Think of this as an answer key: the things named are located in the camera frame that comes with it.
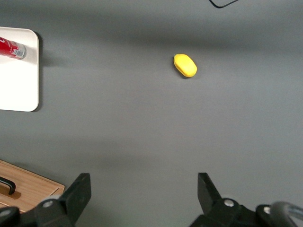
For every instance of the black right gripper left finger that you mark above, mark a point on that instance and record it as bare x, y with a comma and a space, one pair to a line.
71, 201

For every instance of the wooden drawer cabinet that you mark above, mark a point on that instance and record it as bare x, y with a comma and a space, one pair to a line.
35, 186

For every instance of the yellow lemon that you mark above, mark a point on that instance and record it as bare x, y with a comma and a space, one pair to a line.
185, 65

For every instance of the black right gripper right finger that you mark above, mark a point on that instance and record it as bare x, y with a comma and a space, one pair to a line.
213, 208

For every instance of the white rectangular tray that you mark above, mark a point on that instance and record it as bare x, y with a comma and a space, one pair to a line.
19, 82

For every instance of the dark grey table mat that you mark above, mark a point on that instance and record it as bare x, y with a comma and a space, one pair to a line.
142, 130

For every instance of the wooden drawer front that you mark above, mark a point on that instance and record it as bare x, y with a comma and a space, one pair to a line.
33, 186

